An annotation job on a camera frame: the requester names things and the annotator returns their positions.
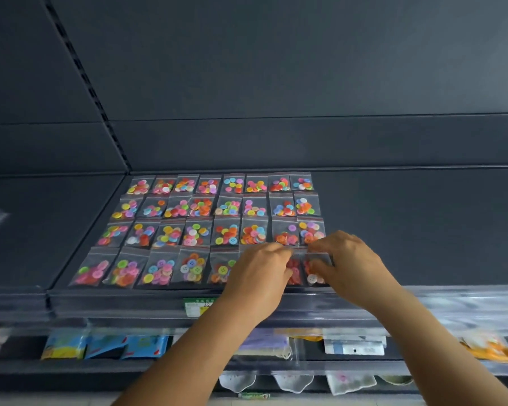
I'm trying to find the person's left hand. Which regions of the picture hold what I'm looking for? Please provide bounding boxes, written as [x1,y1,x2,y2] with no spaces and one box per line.
[218,242,295,327]

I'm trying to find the person's right hand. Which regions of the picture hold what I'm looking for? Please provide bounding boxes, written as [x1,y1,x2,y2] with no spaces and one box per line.
[306,230,404,314]

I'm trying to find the clear zip button pouch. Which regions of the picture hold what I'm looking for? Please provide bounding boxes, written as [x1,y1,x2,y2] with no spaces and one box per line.
[303,250,334,288]
[284,249,307,287]

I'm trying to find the person's left forearm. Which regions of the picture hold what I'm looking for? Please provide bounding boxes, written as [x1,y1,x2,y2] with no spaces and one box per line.
[111,294,282,406]

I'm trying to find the person's right forearm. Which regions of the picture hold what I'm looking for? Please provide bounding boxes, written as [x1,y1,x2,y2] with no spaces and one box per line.
[363,284,508,406]

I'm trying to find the white card packet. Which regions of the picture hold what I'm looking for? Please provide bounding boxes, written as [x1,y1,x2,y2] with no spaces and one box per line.
[323,332,387,356]

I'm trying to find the purple cloth packet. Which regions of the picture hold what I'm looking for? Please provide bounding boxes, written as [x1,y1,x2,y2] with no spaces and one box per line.
[233,329,294,360]

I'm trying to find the wide dark metal shelf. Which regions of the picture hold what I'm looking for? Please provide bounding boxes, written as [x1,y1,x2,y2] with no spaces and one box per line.
[47,166,508,330]

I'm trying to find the green shelf price label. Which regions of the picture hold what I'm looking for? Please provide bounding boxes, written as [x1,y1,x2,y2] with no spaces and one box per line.
[183,297,218,318]

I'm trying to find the rows of colourful button bags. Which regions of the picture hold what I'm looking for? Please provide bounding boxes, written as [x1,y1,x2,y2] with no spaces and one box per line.
[69,172,327,290]

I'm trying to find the blue picture packet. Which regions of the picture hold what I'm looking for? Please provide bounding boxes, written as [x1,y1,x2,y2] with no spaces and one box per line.
[122,335,170,359]
[85,334,130,360]

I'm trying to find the orange goods packet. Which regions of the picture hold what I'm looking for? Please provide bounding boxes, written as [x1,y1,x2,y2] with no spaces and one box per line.
[458,332,508,363]

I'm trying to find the yellow and blue packet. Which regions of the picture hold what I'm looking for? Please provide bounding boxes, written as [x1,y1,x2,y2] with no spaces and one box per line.
[40,330,89,361]

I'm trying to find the narrow dark metal shelf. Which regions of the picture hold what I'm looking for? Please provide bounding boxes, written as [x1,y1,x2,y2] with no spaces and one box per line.
[0,173,127,323]

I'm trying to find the slotted shelf upright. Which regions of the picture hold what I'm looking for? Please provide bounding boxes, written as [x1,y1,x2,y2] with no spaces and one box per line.
[41,0,133,173]

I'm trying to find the clear plastic shelf rail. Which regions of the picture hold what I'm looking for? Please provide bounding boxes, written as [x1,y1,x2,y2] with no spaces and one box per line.
[0,358,508,379]

